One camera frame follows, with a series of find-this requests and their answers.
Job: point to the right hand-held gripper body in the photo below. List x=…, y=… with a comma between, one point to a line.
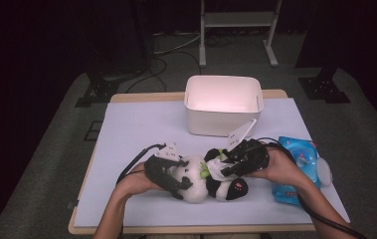
x=255, y=156

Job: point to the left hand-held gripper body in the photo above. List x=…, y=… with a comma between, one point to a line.
x=157, y=171

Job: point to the panda plush toy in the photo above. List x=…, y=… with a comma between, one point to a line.
x=196, y=189

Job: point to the white wet wipe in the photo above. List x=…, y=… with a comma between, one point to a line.
x=217, y=167

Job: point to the white plastic bin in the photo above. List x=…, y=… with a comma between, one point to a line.
x=222, y=122

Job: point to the blue wet wipes pack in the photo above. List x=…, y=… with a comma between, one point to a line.
x=303, y=156

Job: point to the person's left hand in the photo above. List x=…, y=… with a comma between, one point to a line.
x=136, y=181

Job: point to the person's right hand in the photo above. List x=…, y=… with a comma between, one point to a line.
x=282, y=169

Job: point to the black stand base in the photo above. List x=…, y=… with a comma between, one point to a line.
x=322, y=89
x=99, y=91

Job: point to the white metal stand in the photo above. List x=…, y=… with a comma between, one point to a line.
x=239, y=19

